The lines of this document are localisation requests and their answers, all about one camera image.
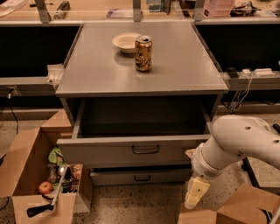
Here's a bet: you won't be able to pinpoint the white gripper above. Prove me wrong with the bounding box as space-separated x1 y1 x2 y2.
185 143 224 209

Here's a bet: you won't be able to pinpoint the grey top drawer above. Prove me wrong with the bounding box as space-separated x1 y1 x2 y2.
58 96 209 168

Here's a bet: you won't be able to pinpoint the grey drawer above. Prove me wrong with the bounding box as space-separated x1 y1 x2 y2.
90 168 191 186
58 96 209 168

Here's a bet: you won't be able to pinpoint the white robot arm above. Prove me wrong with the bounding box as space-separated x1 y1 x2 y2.
185 115 280 209

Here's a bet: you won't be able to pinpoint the grey bottom drawer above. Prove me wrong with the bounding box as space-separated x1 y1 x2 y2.
90 168 191 186

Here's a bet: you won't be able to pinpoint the black floor bar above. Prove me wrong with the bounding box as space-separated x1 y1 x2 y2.
241 158 260 188

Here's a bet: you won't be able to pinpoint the cardboard box right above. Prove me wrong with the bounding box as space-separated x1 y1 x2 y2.
178 185 280 224

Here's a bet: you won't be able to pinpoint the grey metal cabinet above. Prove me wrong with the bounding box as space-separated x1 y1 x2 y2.
54 20 229 170

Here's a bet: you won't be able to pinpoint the white power strip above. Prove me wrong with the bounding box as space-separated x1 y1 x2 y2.
242 68 275 77

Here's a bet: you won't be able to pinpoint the green snack bag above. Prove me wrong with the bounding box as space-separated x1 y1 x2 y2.
48 147 65 166

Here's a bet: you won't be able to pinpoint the gold drink can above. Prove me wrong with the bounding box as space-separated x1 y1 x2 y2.
135 35 152 72

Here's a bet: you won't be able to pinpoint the red apple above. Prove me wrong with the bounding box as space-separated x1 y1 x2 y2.
38 181 53 194

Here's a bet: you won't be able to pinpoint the white bowl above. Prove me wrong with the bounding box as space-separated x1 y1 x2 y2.
112 32 140 53

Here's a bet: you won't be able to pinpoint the open cardboard box left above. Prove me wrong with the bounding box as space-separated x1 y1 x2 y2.
0 110 92 224

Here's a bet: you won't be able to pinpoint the pink stacked bins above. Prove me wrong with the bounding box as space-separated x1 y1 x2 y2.
203 0 235 18

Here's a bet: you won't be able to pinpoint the black handled tool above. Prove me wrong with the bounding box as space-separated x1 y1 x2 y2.
26 164 68 218

